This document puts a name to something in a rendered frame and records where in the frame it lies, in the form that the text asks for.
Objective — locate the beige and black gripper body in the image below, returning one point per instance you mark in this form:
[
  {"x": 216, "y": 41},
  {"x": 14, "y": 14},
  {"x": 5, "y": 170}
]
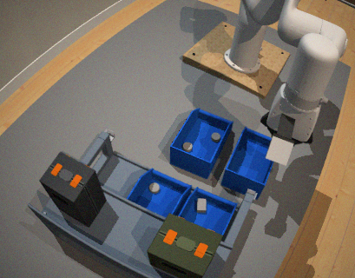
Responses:
[{"x": 305, "y": 120}]

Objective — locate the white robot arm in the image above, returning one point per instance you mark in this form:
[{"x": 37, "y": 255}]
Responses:
[{"x": 316, "y": 57}]

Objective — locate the black case with orange latches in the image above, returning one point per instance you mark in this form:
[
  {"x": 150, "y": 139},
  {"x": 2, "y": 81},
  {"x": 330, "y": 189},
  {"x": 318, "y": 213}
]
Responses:
[{"x": 74, "y": 188}]

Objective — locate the grey low shelf rack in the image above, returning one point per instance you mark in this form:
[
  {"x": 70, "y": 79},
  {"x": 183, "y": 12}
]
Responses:
[{"x": 123, "y": 228}]

